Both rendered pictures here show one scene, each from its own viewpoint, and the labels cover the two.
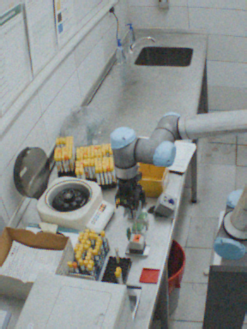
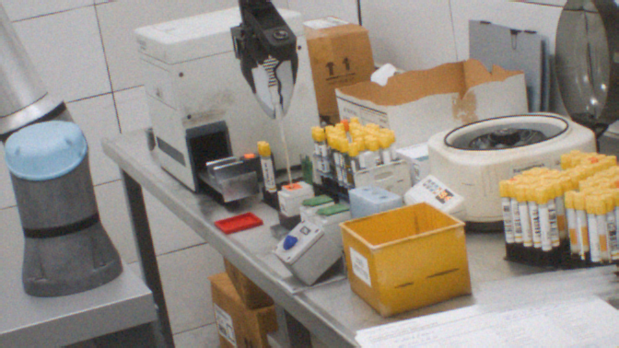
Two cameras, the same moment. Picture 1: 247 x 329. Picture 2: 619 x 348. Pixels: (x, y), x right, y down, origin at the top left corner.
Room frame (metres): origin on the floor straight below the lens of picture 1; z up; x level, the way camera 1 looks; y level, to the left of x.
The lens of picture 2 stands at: (2.70, -1.15, 1.50)
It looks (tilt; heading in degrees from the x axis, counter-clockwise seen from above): 15 degrees down; 143
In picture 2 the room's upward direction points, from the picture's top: 10 degrees counter-clockwise
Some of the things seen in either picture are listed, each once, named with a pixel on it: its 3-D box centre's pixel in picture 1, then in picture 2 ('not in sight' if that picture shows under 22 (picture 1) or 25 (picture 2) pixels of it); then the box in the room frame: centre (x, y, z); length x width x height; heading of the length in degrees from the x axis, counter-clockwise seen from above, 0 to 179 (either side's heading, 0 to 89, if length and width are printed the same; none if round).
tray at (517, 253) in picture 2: (97, 181); (565, 236); (1.56, 0.13, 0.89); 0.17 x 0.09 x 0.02; 89
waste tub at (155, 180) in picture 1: (151, 179); (404, 257); (1.48, -0.11, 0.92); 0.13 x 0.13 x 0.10; 69
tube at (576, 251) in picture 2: not in sight; (574, 231); (1.65, 0.05, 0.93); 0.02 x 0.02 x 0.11
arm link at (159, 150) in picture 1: (157, 149); not in sight; (1.06, -0.11, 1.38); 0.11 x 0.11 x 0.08; 62
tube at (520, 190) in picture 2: not in sight; (525, 223); (1.56, 0.05, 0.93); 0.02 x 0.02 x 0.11
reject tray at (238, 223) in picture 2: (149, 275); (239, 223); (0.98, -0.04, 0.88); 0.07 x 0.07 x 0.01; 72
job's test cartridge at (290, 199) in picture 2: (136, 243); (297, 204); (1.12, -0.01, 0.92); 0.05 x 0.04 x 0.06; 71
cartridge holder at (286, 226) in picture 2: (137, 248); (299, 220); (1.12, -0.01, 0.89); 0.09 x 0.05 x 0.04; 71
